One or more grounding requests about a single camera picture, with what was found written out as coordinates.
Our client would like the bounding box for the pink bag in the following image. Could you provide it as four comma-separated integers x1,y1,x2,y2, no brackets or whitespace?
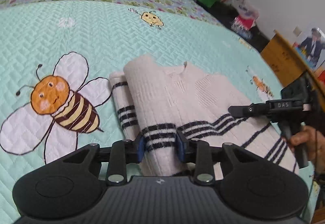
231,17,255,33

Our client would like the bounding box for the mint quilted bedspread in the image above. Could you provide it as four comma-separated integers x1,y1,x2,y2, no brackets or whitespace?
0,0,318,224

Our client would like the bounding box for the person's right hand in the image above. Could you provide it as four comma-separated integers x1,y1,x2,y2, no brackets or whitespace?
289,126,325,174

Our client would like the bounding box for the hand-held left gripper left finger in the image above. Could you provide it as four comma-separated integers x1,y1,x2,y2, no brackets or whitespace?
62,136,145,186

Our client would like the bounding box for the wall poster of uniformed figure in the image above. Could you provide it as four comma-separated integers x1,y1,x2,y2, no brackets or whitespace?
296,27,325,70

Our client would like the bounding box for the wooden desk with drawers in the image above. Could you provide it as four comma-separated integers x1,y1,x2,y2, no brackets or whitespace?
260,31,325,102

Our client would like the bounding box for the white plastic bag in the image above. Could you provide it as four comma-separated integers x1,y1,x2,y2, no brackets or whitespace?
229,0,260,19

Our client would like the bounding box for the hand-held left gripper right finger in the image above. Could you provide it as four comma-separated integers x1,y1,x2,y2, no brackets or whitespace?
176,130,257,186

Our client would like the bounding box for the black armchair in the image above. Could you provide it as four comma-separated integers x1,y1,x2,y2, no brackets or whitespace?
211,2,270,52

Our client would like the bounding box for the pink striped knit sweater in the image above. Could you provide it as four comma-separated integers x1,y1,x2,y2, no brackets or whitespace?
109,54,300,176

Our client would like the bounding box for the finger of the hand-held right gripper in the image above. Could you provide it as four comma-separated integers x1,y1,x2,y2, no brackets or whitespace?
228,102,268,118

